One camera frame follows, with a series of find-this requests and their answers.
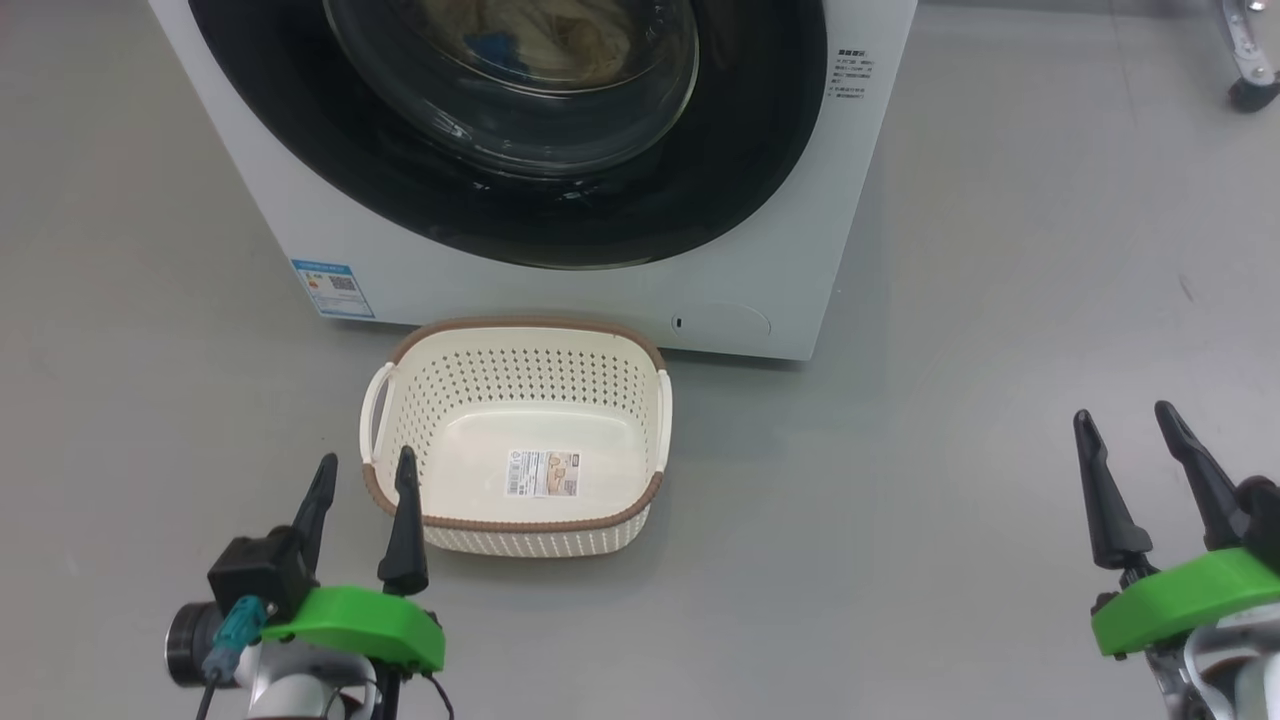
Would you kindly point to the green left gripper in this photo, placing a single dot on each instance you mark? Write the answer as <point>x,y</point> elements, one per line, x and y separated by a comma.
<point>370,625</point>

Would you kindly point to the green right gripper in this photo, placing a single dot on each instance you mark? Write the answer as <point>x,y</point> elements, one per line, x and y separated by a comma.
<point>1180,600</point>

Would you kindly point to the cream garment with carrot print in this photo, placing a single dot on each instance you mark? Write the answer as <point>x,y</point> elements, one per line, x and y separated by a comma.
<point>500,60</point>

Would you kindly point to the pale yellow garment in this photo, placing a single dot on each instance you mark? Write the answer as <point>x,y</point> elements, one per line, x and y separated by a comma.
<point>595,45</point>

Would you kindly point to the glass washing machine door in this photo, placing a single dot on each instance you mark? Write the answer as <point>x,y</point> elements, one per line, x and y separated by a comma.
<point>750,150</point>

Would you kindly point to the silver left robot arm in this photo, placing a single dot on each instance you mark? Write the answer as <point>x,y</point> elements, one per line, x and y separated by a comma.
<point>300,690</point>

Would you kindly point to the white front-load washing machine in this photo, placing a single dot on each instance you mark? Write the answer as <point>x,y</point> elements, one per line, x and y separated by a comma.
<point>800,200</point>

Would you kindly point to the paper basket product label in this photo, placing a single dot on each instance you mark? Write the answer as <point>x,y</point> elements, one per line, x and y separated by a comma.
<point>543,473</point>

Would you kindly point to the cream perforated laundry basket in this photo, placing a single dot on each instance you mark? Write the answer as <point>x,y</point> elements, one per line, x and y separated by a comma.
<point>520,380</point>

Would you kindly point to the blue energy label sticker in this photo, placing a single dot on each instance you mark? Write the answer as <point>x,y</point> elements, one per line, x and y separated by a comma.
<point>333,290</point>

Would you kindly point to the round filter cover flap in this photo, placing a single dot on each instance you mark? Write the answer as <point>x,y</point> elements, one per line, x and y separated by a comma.
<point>725,320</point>

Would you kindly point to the metal stand caster wheel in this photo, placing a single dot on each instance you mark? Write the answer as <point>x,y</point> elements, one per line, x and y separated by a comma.
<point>1250,90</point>

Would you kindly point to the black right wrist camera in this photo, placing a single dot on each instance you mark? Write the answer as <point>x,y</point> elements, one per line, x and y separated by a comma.
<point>1265,520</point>

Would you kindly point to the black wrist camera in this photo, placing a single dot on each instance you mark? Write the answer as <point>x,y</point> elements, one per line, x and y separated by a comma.
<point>260,575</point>
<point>1265,520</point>

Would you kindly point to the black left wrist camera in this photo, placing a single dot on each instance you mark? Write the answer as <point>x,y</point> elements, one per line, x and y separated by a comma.
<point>260,575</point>

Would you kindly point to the teal left camera connector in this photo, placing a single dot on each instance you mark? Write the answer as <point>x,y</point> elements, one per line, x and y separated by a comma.
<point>235,630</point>

